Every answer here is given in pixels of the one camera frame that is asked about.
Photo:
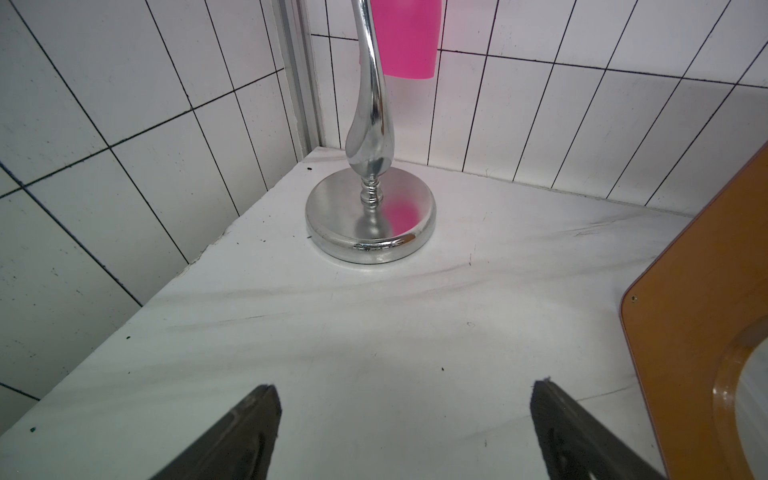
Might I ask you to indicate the chrome stand with pink ornaments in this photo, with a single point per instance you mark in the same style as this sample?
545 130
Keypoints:
371 212

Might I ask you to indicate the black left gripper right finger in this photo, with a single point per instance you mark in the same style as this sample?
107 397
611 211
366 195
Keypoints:
575 445

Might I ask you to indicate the wooden two-tier shelf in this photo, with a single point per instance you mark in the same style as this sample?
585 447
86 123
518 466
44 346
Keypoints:
691 321

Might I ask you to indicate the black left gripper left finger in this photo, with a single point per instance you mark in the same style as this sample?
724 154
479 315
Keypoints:
238 446

